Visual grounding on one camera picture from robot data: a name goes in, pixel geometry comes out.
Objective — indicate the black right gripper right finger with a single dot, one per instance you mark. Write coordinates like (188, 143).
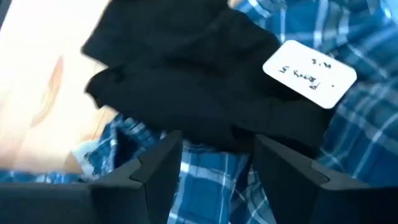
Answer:
(292, 196)

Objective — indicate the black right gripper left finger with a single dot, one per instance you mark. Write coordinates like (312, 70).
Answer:
(143, 199)

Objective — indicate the blue plaid shirt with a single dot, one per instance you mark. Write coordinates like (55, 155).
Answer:
(367, 140)

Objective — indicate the black garment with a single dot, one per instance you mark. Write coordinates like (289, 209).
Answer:
(186, 77)

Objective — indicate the white handwritten paper tag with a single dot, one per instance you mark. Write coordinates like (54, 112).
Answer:
(311, 74)

